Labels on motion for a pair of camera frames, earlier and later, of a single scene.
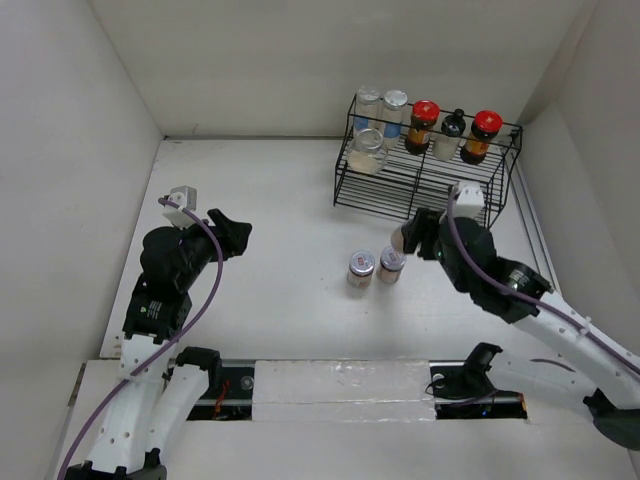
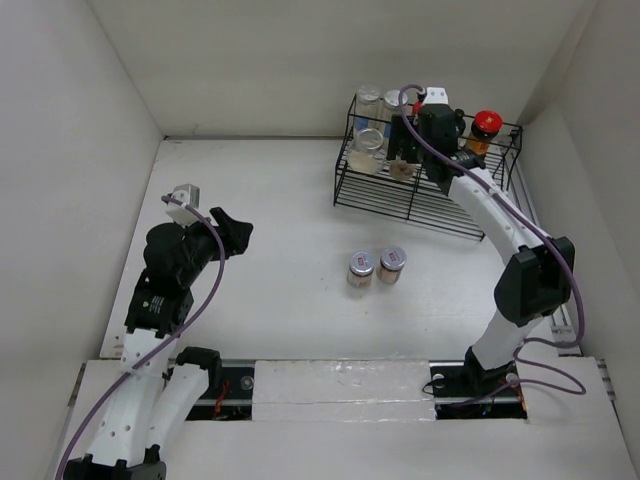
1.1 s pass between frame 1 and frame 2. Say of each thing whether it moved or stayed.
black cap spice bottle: moved
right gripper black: moved
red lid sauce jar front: stayed
